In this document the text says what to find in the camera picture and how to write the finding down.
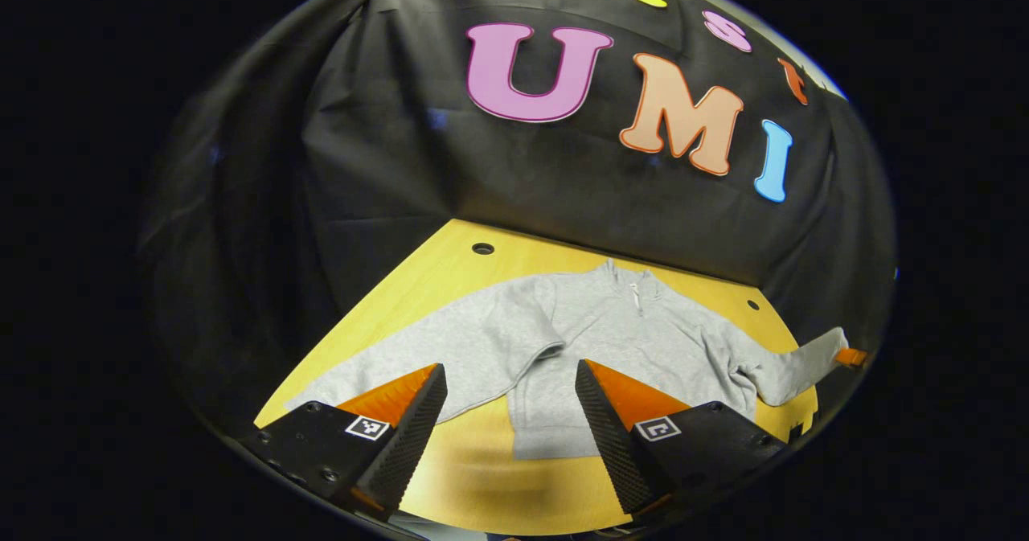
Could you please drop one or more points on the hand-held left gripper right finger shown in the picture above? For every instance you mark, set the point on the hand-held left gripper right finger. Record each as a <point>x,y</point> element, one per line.
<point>615,436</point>

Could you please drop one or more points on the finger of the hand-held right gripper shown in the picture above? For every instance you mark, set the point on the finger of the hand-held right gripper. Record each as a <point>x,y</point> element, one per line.
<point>850,357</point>

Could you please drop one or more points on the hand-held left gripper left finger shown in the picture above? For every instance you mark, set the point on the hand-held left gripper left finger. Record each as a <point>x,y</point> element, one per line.
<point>406,444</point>

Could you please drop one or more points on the grey zip-collar sweatshirt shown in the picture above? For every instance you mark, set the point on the grey zip-collar sweatshirt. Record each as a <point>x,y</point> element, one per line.
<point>643,340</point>

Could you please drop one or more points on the black backdrop cloth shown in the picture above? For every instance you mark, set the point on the black backdrop cloth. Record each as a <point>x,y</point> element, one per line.
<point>386,163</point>

